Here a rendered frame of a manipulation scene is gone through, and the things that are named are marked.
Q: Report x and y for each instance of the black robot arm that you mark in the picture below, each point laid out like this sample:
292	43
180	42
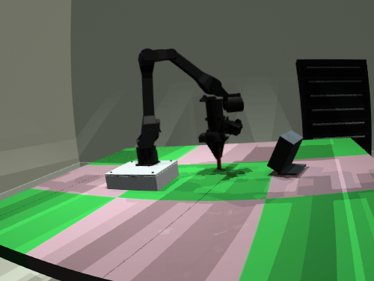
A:
146	151

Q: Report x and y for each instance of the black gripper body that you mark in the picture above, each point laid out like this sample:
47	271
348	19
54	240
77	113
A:
213	133

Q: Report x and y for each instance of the grey sloped panel with hole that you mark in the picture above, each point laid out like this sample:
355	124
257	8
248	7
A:
284	153

